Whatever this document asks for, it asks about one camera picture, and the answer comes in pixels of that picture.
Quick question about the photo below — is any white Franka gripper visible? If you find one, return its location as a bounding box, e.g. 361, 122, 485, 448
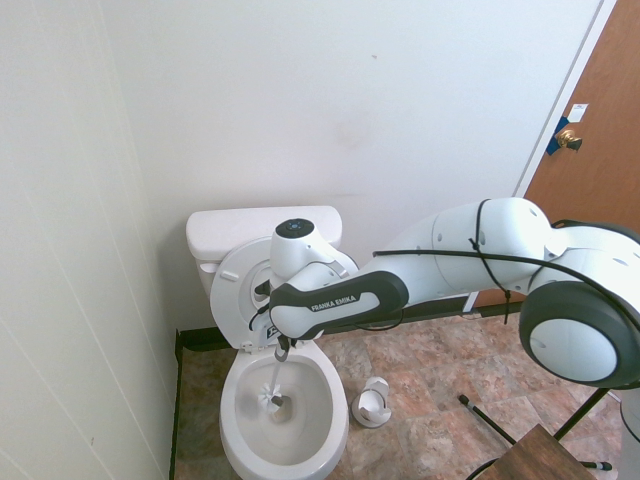
249, 310, 293, 352

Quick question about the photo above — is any white toilet brush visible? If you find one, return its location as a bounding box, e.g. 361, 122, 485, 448
256, 345, 290, 417

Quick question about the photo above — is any white toilet seat lid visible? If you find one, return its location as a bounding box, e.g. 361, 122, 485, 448
209, 235, 359, 354

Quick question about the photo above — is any white toilet tank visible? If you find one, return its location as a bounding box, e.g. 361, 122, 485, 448
193, 238, 342, 301

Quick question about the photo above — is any white toilet bowl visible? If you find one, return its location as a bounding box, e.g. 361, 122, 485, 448
218, 340, 350, 480

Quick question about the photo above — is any white toilet brush holder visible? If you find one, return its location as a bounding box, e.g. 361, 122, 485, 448
350, 376, 392, 430

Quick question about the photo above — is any white toilet tank cover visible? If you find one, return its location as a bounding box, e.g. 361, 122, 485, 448
185, 205, 345, 262

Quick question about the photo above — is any dark wooden table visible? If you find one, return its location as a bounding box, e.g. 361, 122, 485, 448
491, 423, 607, 480

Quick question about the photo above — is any black tripod stand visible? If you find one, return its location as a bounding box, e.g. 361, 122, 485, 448
458, 385, 624, 474

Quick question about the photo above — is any blue tape strip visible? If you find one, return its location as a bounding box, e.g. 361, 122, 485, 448
545, 114, 574, 158

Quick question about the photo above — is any brass door knob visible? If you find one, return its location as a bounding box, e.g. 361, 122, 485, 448
556, 128, 585, 154

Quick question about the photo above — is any brown wooden door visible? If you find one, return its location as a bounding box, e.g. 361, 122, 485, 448
471, 0, 640, 310

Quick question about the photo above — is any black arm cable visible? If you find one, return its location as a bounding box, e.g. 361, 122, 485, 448
248, 198, 640, 332

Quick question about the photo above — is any white door frame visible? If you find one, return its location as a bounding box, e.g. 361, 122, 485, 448
463, 0, 622, 317

